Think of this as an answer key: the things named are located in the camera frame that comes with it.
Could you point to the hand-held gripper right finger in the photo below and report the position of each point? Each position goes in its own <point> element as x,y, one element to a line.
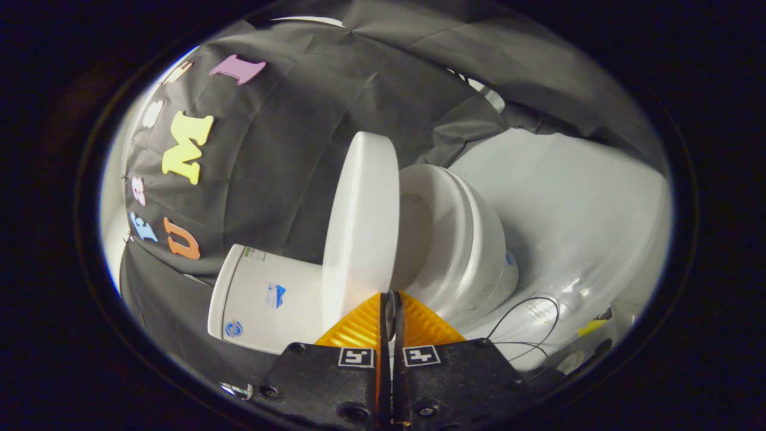
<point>455,383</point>

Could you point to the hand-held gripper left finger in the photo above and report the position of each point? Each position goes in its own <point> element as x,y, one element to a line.
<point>323,383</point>

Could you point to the white toilet lid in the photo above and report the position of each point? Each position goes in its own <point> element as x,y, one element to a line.
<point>359,227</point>

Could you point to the white toilet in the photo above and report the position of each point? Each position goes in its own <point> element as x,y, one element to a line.
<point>269,299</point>

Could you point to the small yellow object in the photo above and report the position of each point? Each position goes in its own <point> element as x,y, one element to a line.
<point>591,328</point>

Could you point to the black backdrop cloth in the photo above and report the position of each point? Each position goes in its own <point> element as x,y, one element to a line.
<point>287,149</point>

